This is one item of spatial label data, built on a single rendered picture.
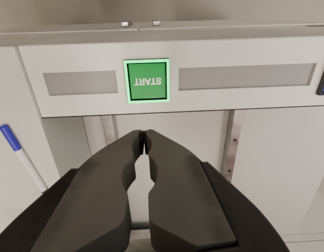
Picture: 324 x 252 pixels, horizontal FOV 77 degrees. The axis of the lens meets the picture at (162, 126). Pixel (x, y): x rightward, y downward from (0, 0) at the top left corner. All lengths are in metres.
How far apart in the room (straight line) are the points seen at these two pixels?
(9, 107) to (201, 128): 0.35
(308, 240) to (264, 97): 0.65
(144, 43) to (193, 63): 0.06
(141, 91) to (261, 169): 0.42
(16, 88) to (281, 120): 0.50
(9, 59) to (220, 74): 0.26
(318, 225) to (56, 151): 0.86
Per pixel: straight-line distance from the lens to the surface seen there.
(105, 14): 1.24
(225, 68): 0.29
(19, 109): 0.33
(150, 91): 0.27
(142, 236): 0.63
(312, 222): 0.95
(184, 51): 0.26
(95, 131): 0.48
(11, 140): 0.35
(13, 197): 0.44
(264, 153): 0.57
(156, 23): 0.60
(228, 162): 0.51
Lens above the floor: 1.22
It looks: 61 degrees down
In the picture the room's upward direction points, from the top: 174 degrees clockwise
